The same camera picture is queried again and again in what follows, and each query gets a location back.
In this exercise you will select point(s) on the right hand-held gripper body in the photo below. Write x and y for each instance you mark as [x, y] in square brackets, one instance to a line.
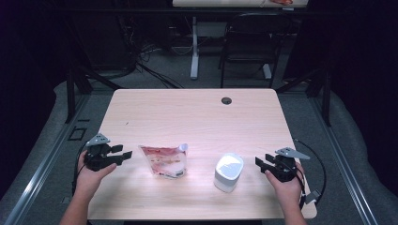
[284, 168]

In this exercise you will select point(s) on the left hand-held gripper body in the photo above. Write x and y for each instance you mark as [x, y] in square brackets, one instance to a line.
[98, 157]

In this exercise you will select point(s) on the white square container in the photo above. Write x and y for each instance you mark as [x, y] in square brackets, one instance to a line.
[228, 172]

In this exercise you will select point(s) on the red and white refill pouch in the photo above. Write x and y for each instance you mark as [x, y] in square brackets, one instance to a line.
[165, 162]

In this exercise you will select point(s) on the person's right hand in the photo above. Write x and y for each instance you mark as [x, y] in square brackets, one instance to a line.
[289, 190]

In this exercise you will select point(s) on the person's left hand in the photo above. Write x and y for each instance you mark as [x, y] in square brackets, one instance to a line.
[89, 181]

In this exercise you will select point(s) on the black metal stand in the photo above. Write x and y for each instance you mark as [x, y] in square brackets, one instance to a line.
[326, 100]
[71, 93]

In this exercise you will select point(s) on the black table grommet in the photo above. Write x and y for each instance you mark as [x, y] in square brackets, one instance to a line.
[226, 100]

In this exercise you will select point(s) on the white desk foot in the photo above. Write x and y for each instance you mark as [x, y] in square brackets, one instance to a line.
[267, 71]

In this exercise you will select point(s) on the white desk leg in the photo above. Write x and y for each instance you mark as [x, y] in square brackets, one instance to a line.
[194, 53]

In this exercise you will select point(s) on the black folding chair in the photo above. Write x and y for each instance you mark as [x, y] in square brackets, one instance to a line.
[253, 31]

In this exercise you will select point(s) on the light wooden desk top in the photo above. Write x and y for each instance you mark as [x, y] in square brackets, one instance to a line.
[219, 3]

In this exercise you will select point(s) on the black floor socket frame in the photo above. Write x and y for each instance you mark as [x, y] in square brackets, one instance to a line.
[77, 133]

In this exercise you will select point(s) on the aluminium floor rail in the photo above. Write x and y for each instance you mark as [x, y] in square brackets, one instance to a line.
[40, 168]
[347, 168]

